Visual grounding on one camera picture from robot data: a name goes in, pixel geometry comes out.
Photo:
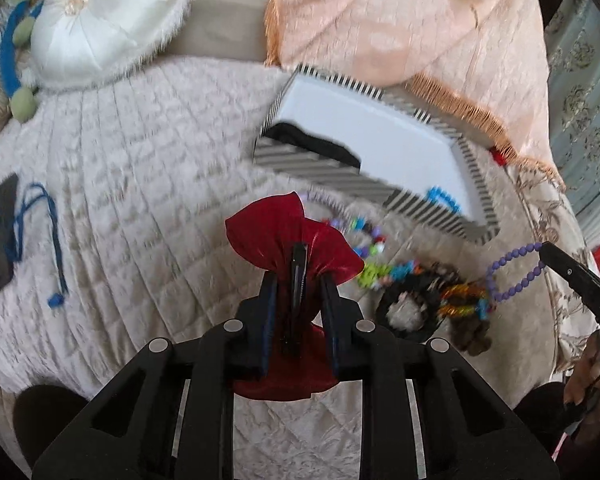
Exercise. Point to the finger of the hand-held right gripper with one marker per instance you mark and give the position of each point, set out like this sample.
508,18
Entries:
565,267

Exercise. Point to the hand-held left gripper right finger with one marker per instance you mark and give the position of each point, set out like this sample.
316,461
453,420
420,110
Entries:
332,320

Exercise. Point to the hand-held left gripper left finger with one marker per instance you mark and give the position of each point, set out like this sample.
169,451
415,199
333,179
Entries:
266,320

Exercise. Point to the black scrunchie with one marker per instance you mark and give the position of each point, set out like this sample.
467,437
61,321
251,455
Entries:
387,320

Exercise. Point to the red velvet bow hair clip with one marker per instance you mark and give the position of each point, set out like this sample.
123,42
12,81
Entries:
275,225

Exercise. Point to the leopard bow brown scrunchie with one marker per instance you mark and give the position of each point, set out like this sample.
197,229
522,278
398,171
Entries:
472,337

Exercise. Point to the striped jewelry tray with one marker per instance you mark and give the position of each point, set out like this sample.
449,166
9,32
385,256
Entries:
380,135

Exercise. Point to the person's right hand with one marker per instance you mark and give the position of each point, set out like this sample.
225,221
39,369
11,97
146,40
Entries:
587,375

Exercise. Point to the person's dark clothed knee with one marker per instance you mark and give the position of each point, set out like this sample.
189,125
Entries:
50,415
540,410

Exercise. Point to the small red object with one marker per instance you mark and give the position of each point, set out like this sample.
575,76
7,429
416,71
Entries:
500,156

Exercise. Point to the grey green damask curtain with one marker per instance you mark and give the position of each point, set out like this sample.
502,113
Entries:
585,100

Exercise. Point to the black fabric piece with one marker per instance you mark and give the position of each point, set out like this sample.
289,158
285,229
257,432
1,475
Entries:
310,142

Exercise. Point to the cream quilted bedspread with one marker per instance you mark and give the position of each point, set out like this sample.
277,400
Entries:
145,170

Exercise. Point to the peach fringed blanket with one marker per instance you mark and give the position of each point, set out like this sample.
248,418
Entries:
405,25

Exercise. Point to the beige padded backrest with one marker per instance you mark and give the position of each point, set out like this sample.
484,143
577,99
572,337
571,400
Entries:
220,25

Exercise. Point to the white round satin pillow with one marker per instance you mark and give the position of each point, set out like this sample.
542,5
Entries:
110,20

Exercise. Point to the blue and green plush toy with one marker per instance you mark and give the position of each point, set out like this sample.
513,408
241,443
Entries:
7,55

